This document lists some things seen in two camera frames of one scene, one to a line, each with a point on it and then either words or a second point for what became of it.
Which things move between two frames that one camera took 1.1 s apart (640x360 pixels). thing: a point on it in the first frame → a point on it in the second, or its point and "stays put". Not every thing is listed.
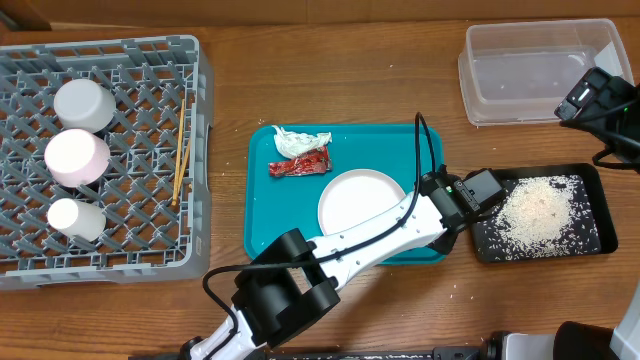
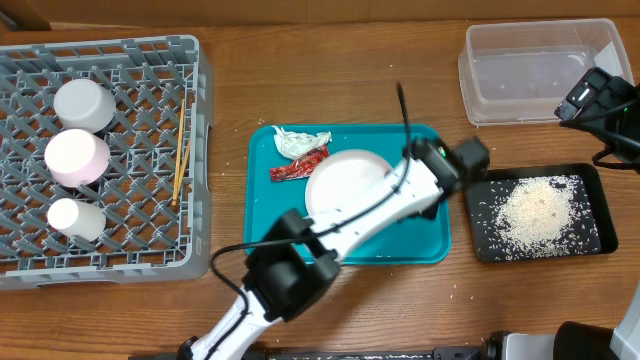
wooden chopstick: (181, 180) stays put
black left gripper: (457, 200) → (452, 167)
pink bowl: (75, 157) stays put
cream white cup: (80, 219) stays put
